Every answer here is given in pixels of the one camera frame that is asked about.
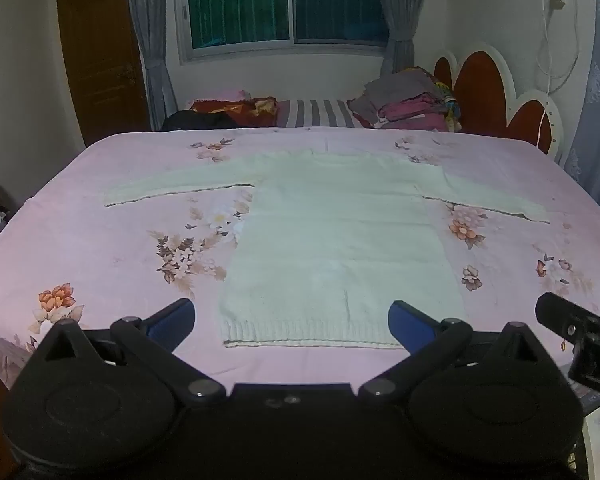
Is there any sliding glass window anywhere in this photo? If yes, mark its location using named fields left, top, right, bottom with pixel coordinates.
left=172, top=0, right=388, bottom=64

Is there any pale blue patterned curtain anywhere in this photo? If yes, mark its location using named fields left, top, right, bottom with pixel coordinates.
left=562, top=0, right=600, bottom=221

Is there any red patterned cloth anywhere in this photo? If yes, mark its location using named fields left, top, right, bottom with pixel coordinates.
left=187, top=97, right=281, bottom=128

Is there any brown wooden wardrobe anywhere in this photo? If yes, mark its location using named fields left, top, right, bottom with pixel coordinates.
left=56, top=0, right=151, bottom=148

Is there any red and white headboard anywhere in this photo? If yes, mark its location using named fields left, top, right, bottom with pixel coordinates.
left=432, top=42, right=563, bottom=163

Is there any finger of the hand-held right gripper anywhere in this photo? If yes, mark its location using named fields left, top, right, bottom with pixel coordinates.
left=536, top=292, right=600, bottom=346

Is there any grey striped cloth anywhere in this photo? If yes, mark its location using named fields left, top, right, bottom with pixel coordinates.
left=275, top=97, right=366, bottom=130

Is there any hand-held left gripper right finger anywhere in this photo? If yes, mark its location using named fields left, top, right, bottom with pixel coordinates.
left=358, top=301, right=556, bottom=406

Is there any grey curtain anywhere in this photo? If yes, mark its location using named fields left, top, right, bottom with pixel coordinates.
left=124, top=0, right=178, bottom=131
left=372, top=0, right=436, bottom=78

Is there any pink floral bed sheet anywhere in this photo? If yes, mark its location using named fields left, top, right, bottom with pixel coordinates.
left=0, top=127, right=600, bottom=411

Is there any pile of folded clothes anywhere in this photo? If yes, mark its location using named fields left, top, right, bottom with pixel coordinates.
left=347, top=66, right=463, bottom=133

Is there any black cloth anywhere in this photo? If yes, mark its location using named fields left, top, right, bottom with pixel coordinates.
left=161, top=110, right=238, bottom=132

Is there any white knitted sweater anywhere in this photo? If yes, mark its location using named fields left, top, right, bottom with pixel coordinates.
left=102, top=149, right=552, bottom=350

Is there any white charging cable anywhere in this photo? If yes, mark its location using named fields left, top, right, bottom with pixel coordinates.
left=534, top=0, right=581, bottom=148

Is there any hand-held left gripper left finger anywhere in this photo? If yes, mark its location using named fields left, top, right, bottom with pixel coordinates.
left=34, top=298, right=227, bottom=407

